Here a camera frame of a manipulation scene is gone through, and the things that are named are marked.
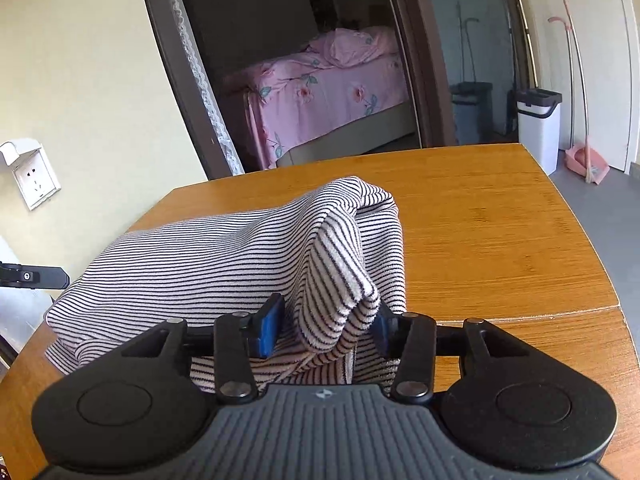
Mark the white lace curtain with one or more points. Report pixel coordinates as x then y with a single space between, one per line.
200 70

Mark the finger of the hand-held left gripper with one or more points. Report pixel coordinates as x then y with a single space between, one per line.
35 276

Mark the brown sliding door frame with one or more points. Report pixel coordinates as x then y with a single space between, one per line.
430 85

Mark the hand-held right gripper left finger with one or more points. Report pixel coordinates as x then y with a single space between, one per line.
270 327

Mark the white trash bin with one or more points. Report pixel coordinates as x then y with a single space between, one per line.
537 135

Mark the bed with pink floral bedding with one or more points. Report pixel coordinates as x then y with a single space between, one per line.
325 95

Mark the pink dustpan and broom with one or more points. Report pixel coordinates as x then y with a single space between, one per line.
582 157

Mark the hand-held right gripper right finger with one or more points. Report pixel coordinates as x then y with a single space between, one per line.
385 332

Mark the white wall socket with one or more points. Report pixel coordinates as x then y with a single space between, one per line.
35 180

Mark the white door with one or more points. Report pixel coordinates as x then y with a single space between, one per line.
600 85

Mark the striped knit sweater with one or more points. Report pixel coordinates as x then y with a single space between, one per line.
200 270

